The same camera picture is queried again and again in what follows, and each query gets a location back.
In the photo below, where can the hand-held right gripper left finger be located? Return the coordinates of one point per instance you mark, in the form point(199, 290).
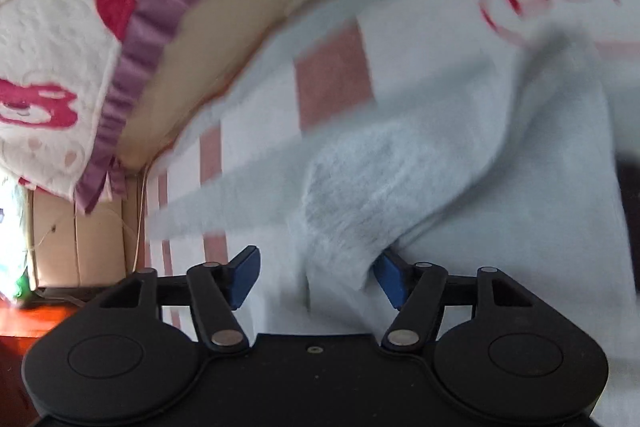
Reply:
point(245, 277)

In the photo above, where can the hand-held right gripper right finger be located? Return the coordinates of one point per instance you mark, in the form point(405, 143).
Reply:
point(392, 279)

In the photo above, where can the pale fluffy garment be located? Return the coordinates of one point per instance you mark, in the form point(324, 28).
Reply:
point(350, 187)

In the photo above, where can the cardboard box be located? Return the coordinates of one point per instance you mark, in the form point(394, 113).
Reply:
point(75, 247)

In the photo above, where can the checkered pink and grey mat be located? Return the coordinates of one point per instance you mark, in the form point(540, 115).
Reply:
point(335, 72)

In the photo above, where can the beige mattress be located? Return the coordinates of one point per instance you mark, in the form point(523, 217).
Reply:
point(250, 7)

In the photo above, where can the bear printed blanket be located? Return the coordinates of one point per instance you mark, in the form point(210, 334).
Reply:
point(50, 32)

